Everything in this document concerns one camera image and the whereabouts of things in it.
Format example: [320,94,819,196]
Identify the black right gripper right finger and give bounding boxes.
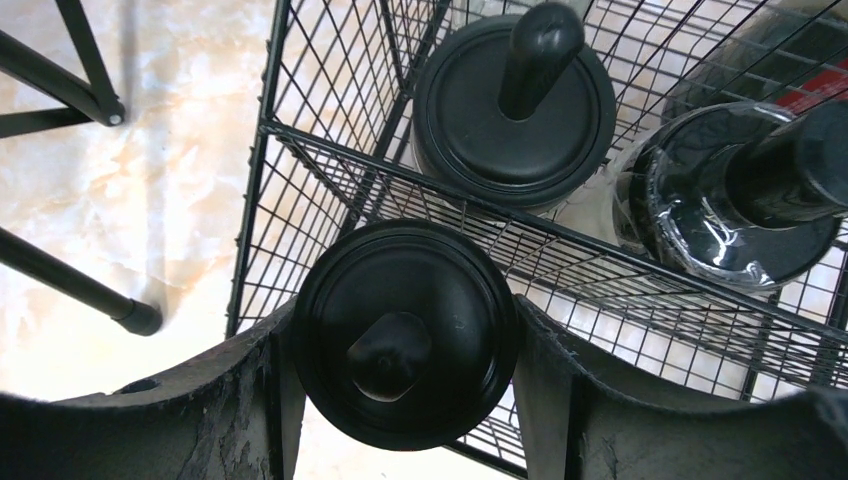
[513,296,847,479]

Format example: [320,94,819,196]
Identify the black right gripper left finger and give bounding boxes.
[1,302,305,479]

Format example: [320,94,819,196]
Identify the black-lid jar white beads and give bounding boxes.
[291,219,524,451]

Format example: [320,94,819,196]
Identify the shiny black-lid spice jar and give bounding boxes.
[611,100,847,293]

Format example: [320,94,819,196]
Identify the black-lid clear jar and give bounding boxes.
[410,1,616,215]

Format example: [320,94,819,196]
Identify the tall sauce bottle black cap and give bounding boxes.
[661,1,847,122]

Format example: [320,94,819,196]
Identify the black tripod music stand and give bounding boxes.
[0,0,164,338]

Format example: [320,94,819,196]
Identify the black wire basket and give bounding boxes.
[225,0,848,480]

